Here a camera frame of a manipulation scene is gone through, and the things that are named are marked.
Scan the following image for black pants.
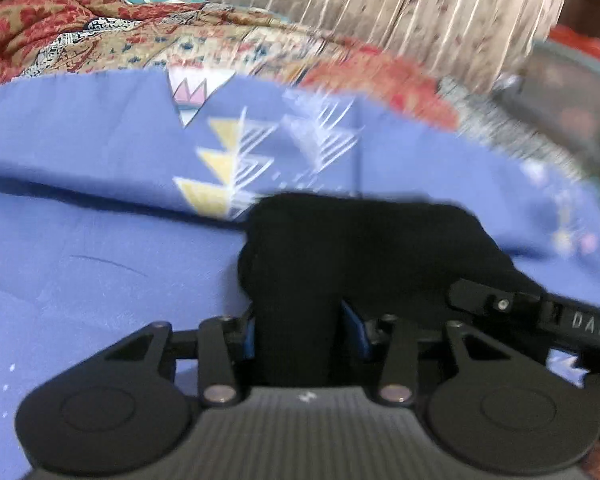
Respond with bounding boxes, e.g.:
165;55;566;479
237;193;544;388

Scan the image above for blue patterned bedsheet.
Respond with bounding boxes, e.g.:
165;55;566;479
0;70;600;479

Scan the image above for dark storage box teal lid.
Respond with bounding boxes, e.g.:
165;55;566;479
492;40;600;179

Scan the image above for red floral patchwork blanket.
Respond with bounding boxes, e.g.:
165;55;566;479
0;0;585;180

